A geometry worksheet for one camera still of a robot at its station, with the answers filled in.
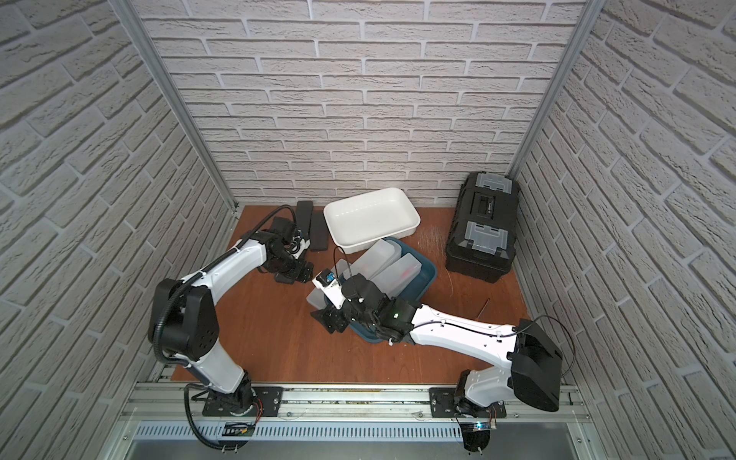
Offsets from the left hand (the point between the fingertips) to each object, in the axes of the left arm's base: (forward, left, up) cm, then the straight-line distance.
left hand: (303, 268), depth 90 cm
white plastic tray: (+28, -18, -7) cm, 34 cm away
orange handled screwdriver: (-11, -58, -7) cm, 59 cm away
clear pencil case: (+5, -24, 0) cm, 25 cm away
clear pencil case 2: (-3, -30, -1) cm, 30 cm away
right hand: (-16, -10, +10) cm, 22 cm away
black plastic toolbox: (+5, -56, +10) cm, 58 cm away
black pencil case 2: (-7, +3, +7) cm, 11 cm away
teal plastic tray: (-5, -35, -6) cm, 36 cm away
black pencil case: (+17, -2, -6) cm, 18 cm away
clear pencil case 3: (-7, -4, -8) cm, 11 cm away
